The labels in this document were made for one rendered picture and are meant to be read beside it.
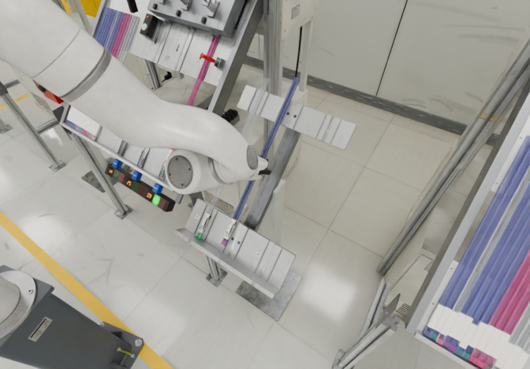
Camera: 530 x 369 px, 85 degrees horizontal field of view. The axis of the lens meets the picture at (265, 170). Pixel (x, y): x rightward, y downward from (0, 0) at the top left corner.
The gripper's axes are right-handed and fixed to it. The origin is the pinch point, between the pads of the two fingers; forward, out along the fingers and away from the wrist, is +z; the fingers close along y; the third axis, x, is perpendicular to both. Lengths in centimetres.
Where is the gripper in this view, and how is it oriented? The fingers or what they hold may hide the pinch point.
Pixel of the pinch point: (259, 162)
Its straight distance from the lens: 80.5
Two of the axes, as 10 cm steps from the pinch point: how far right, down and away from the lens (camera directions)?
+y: -8.3, -4.0, 3.8
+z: 4.4, -0.7, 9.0
